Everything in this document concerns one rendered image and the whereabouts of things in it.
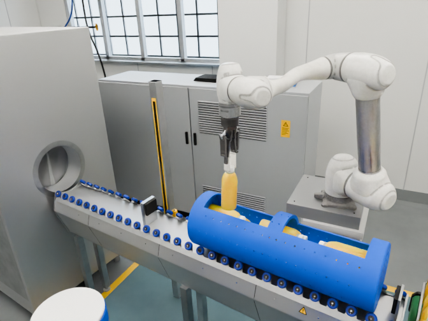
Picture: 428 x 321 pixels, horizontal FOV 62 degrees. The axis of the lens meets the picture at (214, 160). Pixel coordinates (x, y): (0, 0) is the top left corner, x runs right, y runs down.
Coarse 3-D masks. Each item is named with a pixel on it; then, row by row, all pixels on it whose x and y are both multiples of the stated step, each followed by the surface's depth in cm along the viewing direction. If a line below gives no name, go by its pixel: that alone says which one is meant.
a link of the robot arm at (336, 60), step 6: (330, 54) 159; (336, 54) 156; (342, 54) 154; (348, 54) 152; (330, 60) 155; (336, 60) 154; (342, 60) 152; (336, 66) 154; (336, 72) 155; (330, 78) 159; (336, 78) 158
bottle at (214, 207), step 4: (212, 204) 188; (216, 204) 188; (208, 208) 187; (212, 208) 186; (216, 208) 185; (220, 208) 184; (220, 212) 183; (224, 212) 182; (228, 212) 181; (232, 212) 181; (236, 212) 181; (232, 216) 180; (236, 216) 180; (240, 216) 180
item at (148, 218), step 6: (150, 198) 210; (144, 204) 206; (150, 204) 208; (156, 204) 212; (144, 210) 207; (150, 210) 209; (156, 210) 216; (144, 216) 208; (150, 216) 212; (156, 216) 217; (144, 222) 211; (150, 222) 214
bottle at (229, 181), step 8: (224, 176) 155; (232, 176) 154; (224, 184) 155; (232, 184) 154; (224, 192) 157; (232, 192) 156; (224, 200) 158; (232, 200) 158; (224, 208) 160; (232, 208) 159
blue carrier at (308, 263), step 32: (192, 224) 174; (224, 224) 165; (256, 224) 159; (288, 224) 176; (256, 256) 157; (288, 256) 148; (320, 256) 142; (352, 256) 137; (384, 256) 134; (320, 288) 144; (352, 288) 135
